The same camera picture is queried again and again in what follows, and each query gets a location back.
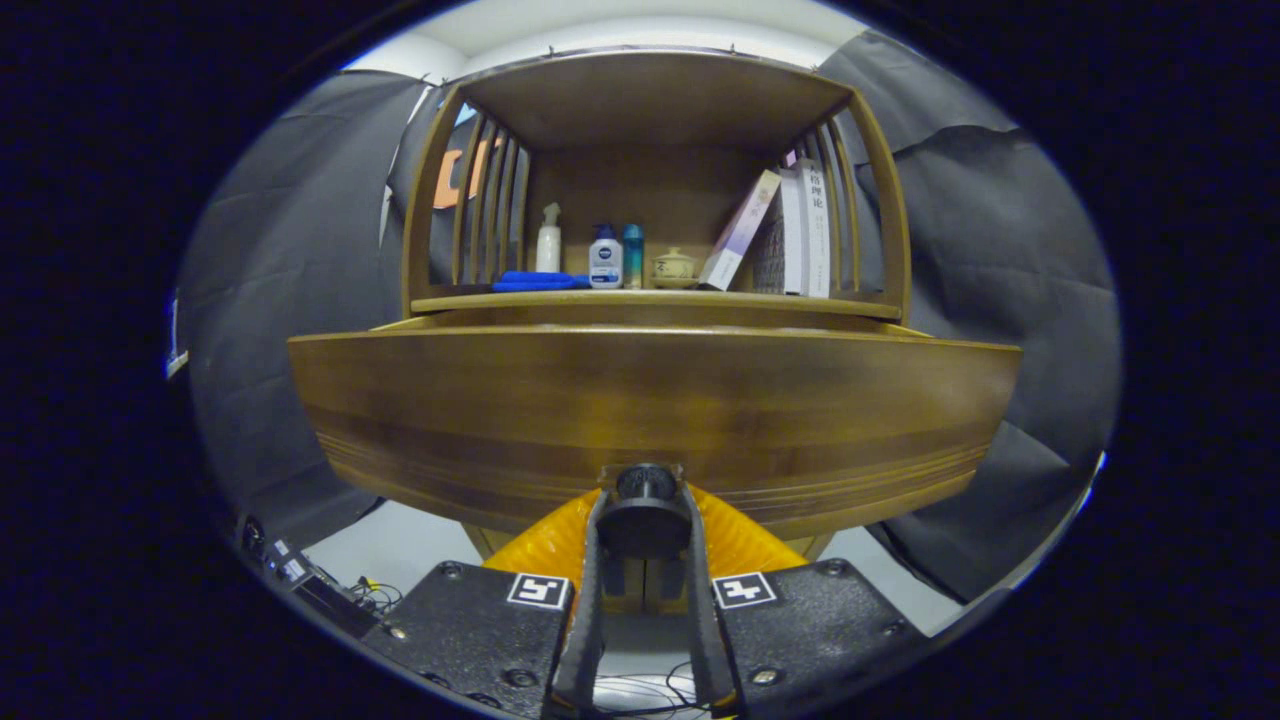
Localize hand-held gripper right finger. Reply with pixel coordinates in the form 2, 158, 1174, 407
683, 483, 936, 717

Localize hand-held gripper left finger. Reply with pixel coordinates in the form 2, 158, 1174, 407
360, 485, 607, 719

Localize wooden drawer with black knob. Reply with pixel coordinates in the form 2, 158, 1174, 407
288, 316, 1023, 561

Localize wooden countertop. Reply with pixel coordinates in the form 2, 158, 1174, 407
411, 288, 902, 322

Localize wooden cabinet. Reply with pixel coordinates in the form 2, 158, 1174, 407
402, 48, 913, 616

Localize black power strip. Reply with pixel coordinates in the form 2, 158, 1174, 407
238, 514, 403, 638

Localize blue folded cloth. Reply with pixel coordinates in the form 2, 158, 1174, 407
491, 270, 592, 293

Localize beige lidded teacup with saucer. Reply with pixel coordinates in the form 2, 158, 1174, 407
650, 247, 700, 290

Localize white lotion bottle blue cap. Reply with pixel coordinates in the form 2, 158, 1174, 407
588, 223, 625, 290

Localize dark patterned book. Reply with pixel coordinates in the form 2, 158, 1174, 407
752, 205, 791, 295

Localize white spray bottle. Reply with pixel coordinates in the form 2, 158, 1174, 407
536, 203, 563, 274

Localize purple white book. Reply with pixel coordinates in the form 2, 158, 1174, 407
698, 170, 783, 292

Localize thin white book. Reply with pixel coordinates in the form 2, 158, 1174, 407
780, 166, 811, 297

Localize thick white book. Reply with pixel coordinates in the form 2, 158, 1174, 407
800, 158, 834, 299

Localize black floor cables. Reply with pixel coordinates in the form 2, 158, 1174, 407
595, 660, 723, 717

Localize white frame equipment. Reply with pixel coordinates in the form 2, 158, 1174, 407
165, 293, 190, 380

